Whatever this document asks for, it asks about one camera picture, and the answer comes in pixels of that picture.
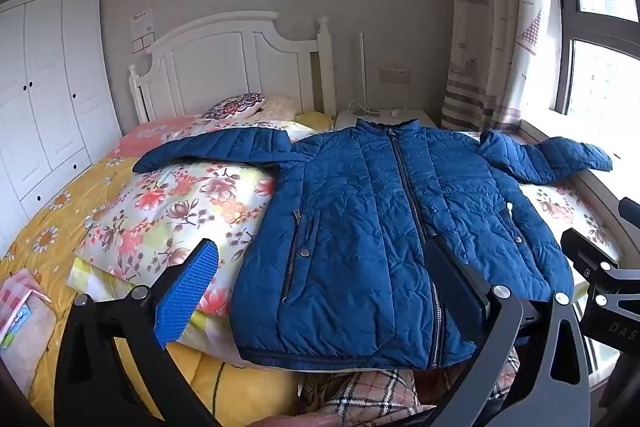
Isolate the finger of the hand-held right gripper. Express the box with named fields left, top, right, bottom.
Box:
left=560, top=228, right=621, bottom=279
left=619, top=197, right=640, bottom=229

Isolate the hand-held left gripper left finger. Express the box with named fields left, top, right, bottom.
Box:
left=54, top=237, right=221, bottom=427

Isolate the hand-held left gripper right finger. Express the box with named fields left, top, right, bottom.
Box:
left=424, top=234, right=593, bottom=427

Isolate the blue quilted jacket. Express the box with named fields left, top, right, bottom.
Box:
left=132, top=118, right=613, bottom=370

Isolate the floral quilt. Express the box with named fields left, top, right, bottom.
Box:
left=67, top=117, right=623, bottom=363

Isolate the plaid cloth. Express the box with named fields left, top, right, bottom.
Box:
left=300, top=352, right=521, bottom=427

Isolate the yellow bed sheet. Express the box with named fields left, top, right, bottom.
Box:
left=0, top=109, right=336, bottom=427

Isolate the pink floral pillow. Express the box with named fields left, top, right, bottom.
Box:
left=112, top=117, right=211, bottom=158

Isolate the pink checked bag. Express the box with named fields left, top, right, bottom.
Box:
left=0, top=269, right=58, bottom=383

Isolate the white nightstand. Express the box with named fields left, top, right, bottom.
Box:
left=334, top=108, right=441, bottom=131

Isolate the dark framed window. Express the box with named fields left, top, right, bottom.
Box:
left=545, top=0, right=640, bottom=128

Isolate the mandala patterned cushion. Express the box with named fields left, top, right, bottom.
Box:
left=202, top=93, right=266, bottom=120

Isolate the pale patterned pillow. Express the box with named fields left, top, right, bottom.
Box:
left=260, top=96, right=297, bottom=120

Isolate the sailboat print curtain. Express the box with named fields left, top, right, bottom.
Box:
left=440, top=0, right=556, bottom=132

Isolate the white bed headboard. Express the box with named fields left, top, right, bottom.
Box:
left=128, top=12, right=336, bottom=128

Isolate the white wardrobe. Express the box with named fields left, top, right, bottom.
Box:
left=0, top=0, right=123, bottom=258

